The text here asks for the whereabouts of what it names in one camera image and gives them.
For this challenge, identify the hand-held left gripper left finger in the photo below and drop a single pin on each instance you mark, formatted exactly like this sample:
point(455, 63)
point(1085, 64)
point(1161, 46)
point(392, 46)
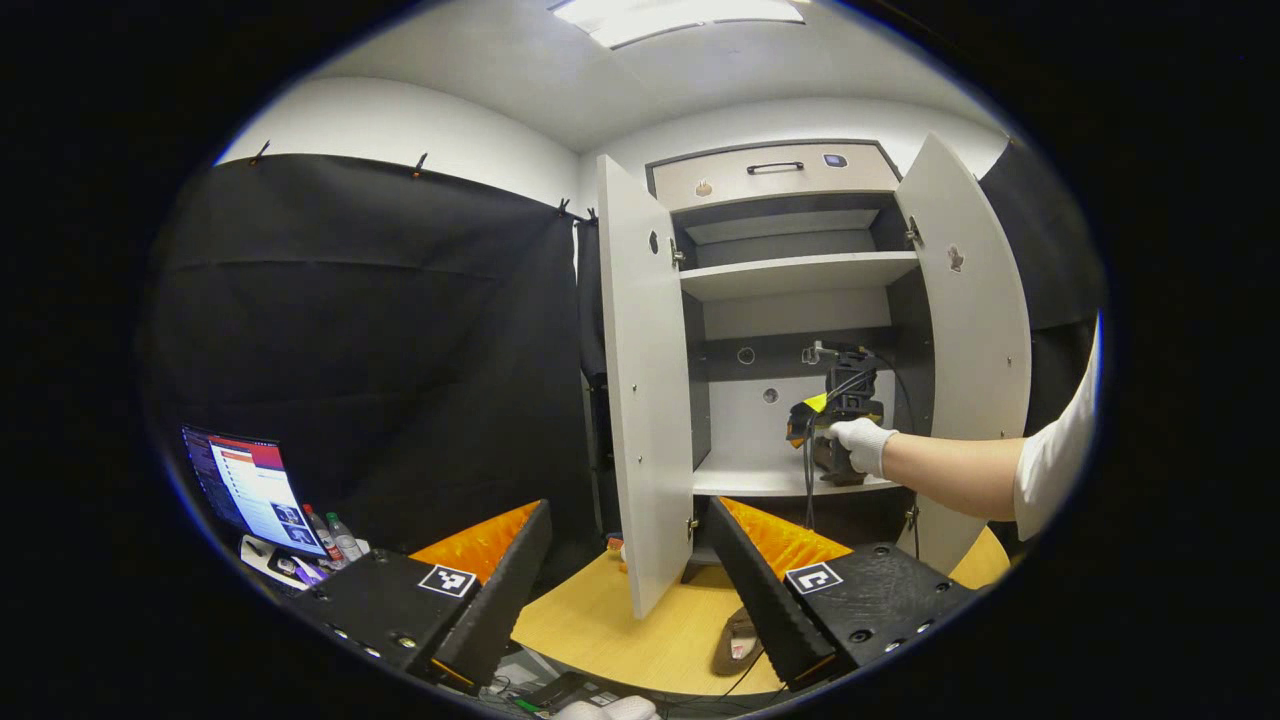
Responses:
point(505, 600)

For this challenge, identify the white shoe cabinet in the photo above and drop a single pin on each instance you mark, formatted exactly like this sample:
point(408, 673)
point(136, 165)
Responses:
point(800, 275)

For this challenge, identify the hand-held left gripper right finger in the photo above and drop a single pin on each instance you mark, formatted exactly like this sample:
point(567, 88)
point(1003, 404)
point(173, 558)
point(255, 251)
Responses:
point(765, 600)

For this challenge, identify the clear plastic bottle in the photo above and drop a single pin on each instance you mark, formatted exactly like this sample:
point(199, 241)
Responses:
point(320, 535)
point(345, 540)

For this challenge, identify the black backdrop cloth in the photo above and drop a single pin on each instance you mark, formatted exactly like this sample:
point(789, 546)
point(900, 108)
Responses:
point(380, 350)

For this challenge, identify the white cabinet door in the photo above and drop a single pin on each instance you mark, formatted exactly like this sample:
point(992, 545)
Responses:
point(645, 400)
point(975, 330)

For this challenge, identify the white shirt sleeve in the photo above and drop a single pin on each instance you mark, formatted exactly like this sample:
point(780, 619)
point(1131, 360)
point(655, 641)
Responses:
point(1060, 460)

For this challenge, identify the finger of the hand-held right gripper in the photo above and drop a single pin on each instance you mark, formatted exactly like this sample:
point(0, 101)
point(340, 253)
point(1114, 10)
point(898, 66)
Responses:
point(800, 425)

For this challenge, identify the laptop screen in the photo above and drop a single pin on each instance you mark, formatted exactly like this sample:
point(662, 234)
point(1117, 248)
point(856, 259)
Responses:
point(255, 485)

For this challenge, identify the large ceiling light panel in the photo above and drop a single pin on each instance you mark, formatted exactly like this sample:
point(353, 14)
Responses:
point(680, 18)

